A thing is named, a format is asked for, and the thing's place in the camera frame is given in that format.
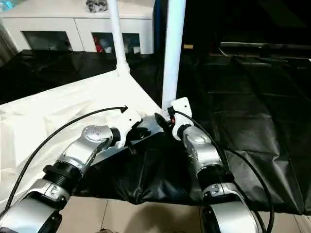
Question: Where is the white plastic table leg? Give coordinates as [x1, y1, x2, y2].
[107, 0, 131, 76]
[161, 0, 187, 110]

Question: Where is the dark object on cabinet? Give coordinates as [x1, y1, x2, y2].
[86, 0, 109, 13]

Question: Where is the long black bar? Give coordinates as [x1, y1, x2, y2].
[220, 42, 311, 52]

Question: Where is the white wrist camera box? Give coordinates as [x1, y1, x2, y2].
[111, 108, 143, 147]
[165, 97, 193, 139]

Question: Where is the white plastic table top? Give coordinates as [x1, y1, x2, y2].
[0, 68, 168, 209]

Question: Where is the white sideboard with glass doors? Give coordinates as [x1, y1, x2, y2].
[0, 0, 156, 55]

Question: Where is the black plastic mat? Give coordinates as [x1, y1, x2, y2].
[0, 49, 311, 215]

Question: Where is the grey curtain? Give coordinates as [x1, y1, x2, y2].
[0, 24, 18, 65]

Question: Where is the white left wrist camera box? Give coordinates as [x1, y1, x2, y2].
[111, 108, 143, 147]

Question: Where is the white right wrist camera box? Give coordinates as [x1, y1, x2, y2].
[165, 97, 193, 139]

